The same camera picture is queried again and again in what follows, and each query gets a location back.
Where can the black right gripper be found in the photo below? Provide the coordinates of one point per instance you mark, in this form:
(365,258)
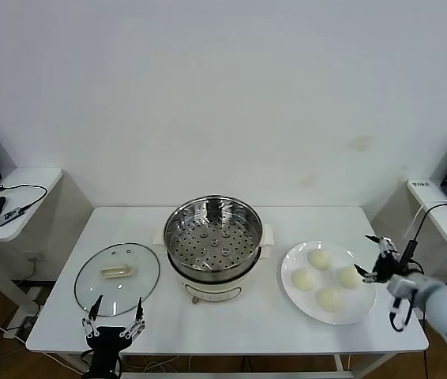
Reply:
(385,268)

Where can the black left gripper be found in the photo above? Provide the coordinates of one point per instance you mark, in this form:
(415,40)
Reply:
(103,347)

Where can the white steamed baozi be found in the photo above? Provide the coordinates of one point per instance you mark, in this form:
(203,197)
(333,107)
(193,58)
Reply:
(350,277)
(320,259)
(329,299)
(304,279)

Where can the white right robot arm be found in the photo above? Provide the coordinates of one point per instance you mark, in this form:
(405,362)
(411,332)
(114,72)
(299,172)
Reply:
(444,308)

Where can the stainless steel steamer basket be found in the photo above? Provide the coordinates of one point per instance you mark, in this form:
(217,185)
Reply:
(211,237)

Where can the white round plate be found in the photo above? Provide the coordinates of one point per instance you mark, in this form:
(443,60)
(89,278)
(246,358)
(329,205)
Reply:
(326,276)

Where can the white side table with label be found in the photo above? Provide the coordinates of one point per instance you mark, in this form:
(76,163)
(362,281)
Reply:
(440,225)

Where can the small label sticker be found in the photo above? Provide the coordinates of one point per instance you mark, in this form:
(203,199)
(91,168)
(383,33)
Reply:
(421,184)

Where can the cream electric cooker pot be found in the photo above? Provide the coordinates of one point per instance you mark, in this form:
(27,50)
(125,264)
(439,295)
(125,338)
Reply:
(211,288)

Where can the grey usb hub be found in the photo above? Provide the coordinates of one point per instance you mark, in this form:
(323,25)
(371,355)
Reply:
(10,216)

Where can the white side table with mouse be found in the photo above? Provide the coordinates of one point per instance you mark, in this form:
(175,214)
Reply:
(30,177)

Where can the white table frame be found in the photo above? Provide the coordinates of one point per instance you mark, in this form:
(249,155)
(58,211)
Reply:
(227,376)

